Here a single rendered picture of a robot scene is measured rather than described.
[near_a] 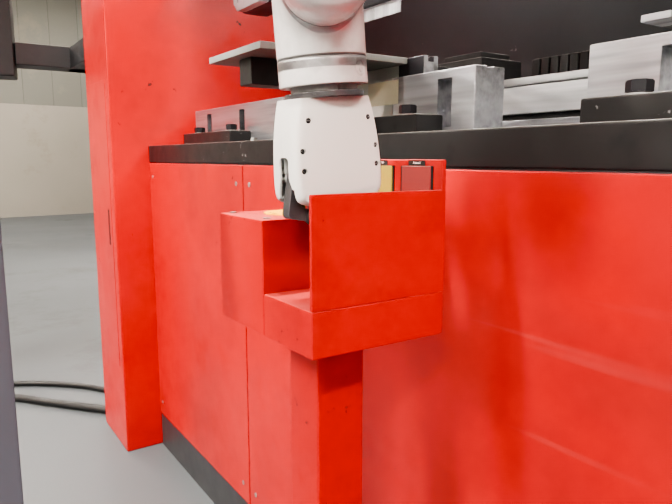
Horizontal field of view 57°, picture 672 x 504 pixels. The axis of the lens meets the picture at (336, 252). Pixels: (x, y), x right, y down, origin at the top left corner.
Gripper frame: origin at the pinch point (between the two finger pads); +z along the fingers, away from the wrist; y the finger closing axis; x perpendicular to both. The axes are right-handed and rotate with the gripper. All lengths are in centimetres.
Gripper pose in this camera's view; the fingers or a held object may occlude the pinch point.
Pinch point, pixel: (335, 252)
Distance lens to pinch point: 61.3
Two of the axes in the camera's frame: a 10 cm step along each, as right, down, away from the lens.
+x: 5.6, 1.2, -8.2
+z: 0.7, 9.8, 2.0
